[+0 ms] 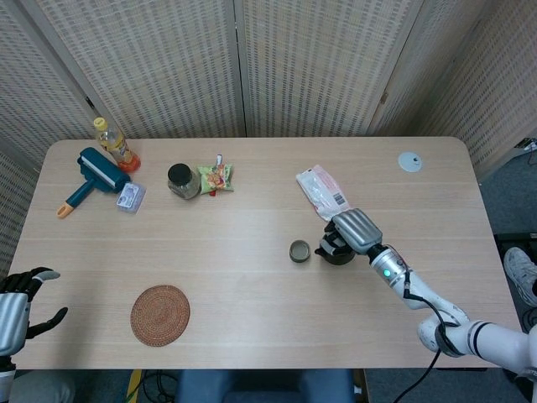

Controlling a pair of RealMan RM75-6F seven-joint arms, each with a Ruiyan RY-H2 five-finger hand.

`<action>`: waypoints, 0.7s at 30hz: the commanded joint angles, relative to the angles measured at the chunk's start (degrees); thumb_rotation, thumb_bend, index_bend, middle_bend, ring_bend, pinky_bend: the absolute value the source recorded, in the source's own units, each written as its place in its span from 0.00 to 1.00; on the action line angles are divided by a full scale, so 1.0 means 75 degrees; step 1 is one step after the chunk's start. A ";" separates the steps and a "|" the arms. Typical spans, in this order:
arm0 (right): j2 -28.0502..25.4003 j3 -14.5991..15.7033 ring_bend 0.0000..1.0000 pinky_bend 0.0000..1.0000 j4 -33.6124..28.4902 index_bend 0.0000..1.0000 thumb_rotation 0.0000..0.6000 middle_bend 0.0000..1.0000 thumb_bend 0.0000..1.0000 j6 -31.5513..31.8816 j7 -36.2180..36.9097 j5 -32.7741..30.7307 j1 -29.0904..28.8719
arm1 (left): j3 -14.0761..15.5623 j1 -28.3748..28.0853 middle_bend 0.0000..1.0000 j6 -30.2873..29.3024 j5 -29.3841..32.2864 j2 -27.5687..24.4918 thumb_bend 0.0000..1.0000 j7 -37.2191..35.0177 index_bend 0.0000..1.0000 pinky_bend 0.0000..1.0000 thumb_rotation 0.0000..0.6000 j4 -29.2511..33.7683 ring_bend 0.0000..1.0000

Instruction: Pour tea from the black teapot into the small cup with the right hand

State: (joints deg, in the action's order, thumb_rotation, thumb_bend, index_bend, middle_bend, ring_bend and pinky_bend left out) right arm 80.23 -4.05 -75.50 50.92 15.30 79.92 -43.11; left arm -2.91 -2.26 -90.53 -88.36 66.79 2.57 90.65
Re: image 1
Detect white sneaker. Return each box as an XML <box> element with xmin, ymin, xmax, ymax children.
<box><xmin>503</xmin><ymin>246</ymin><xmax>537</xmax><ymax>307</ymax></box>

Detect black teapot with handle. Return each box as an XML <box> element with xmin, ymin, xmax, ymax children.
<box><xmin>314</xmin><ymin>228</ymin><xmax>356</xmax><ymax>266</ymax></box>

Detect black floor cable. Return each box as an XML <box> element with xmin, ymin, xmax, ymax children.
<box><xmin>519</xmin><ymin>308</ymin><xmax>537</xmax><ymax>333</ymax></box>

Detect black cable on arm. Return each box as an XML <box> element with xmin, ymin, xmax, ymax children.
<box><xmin>394</xmin><ymin>268</ymin><xmax>462</xmax><ymax>403</ymax></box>

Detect round woven rattan mat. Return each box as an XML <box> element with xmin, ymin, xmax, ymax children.
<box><xmin>130</xmin><ymin>284</ymin><xmax>191</xmax><ymax>348</ymax></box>

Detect white pink plastic package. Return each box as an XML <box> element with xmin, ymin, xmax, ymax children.
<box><xmin>295</xmin><ymin>165</ymin><xmax>352</xmax><ymax>222</ymax></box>

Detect white round table grommet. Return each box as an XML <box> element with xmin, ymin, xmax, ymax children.
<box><xmin>397</xmin><ymin>151</ymin><xmax>425</xmax><ymax>173</ymax></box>

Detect orange drink bottle yellow cap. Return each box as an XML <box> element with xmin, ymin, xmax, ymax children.
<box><xmin>92</xmin><ymin>117</ymin><xmax>142</xmax><ymax>174</ymax></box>

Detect teal lint roller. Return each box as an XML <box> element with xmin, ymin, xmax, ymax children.
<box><xmin>56</xmin><ymin>146</ymin><xmax>132</xmax><ymax>220</ymax></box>

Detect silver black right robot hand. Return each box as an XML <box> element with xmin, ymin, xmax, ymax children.
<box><xmin>321</xmin><ymin>208</ymin><xmax>383</xmax><ymax>256</ymax></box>

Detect blue padded seat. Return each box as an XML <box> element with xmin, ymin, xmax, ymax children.
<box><xmin>175</xmin><ymin>369</ymin><xmax>356</xmax><ymax>403</ymax></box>

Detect woven folding screen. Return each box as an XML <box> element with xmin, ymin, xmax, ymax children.
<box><xmin>0</xmin><ymin>0</ymin><xmax>537</xmax><ymax>274</ymax></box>

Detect small round green lid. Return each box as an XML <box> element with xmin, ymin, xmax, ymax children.
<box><xmin>288</xmin><ymin>239</ymin><xmax>312</xmax><ymax>265</ymax></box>

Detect black cables under table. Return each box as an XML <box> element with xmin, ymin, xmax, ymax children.
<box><xmin>140</xmin><ymin>369</ymin><xmax>178</xmax><ymax>403</ymax></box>

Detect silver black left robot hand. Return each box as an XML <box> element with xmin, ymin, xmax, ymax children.
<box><xmin>0</xmin><ymin>266</ymin><xmax>69</xmax><ymax>358</ymax></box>

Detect yellow green cable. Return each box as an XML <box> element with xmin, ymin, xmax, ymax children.
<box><xmin>125</xmin><ymin>369</ymin><xmax>143</xmax><ymax>403</ymax></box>

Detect glass jar black lid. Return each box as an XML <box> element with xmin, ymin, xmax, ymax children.
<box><xmin>167</xmin><ymin>163</ymin><xmax>201</xmax><ymax>201</ymax></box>

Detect black metal stand base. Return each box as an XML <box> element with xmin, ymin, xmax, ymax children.
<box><xmin>494</xmin><ymin>232</ymin><xmax>537</xmax><ymax>253</ymax></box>

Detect small clear plastic box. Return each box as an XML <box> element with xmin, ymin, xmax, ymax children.
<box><xmin>116</xmin><ymin>181</ymin><xmax>147</xmax><ymax>216</ymax></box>

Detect green snack bag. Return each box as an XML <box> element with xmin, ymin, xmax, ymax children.
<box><xmin>196</xmin><ymin>154</ymin><xmax>235</xmax><ymax>196</ymax></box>

